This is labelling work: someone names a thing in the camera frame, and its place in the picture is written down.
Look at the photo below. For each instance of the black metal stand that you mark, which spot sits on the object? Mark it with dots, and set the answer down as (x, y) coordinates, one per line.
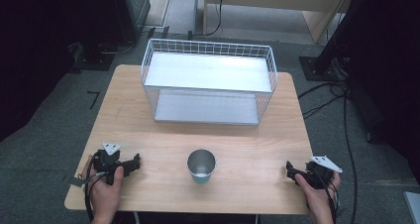
(330, 52)

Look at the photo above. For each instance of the person's right hand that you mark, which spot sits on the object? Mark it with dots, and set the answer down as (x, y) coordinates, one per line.
(320, 199)

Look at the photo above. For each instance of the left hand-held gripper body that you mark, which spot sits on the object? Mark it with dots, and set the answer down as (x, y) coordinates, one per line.
(107, 161)

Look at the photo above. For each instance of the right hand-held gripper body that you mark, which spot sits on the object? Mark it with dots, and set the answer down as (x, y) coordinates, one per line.
(318, 176)

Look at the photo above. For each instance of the dark cabinet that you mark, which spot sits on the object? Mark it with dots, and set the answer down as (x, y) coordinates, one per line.
(132, 9)

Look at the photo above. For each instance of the dark curtain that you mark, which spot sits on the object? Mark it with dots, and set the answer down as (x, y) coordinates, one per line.
(36, 45)
(393, 75)

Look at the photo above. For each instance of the metal cup with teal base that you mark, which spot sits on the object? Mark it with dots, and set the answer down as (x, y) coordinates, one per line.
(201, 166)

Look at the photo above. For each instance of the person's left hand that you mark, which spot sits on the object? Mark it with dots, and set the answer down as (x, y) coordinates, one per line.
(105, 197)

